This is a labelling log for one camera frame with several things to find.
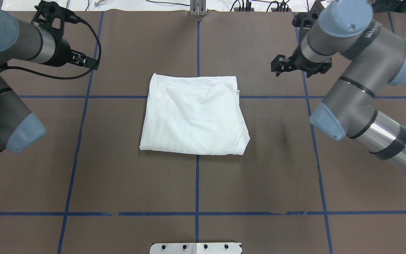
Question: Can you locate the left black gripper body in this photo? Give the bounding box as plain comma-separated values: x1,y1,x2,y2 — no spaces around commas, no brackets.
50,38,80,67

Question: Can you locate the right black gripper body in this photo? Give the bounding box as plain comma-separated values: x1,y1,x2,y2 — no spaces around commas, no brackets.
290,46,332,78

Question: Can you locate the white long-sleeve printed shirt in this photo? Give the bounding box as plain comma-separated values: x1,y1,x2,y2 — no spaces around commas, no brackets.
140,73,250,156

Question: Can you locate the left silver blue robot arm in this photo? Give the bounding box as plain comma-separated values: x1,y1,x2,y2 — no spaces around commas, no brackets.
0,0,102,153

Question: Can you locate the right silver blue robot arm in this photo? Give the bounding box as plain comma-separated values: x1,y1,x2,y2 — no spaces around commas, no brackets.
271,0,406,175

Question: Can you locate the white central mounting column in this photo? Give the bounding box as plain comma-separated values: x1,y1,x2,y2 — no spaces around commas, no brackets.
149,242,243,254

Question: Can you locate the black cable of left wrist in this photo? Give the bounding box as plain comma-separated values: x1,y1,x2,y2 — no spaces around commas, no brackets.
4,19,102,80

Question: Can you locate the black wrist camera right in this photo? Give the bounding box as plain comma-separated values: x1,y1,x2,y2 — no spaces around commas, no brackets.
292,0,325,29

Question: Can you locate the aluminium frame post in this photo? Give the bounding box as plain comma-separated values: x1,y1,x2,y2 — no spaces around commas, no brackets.
189,0,207,17

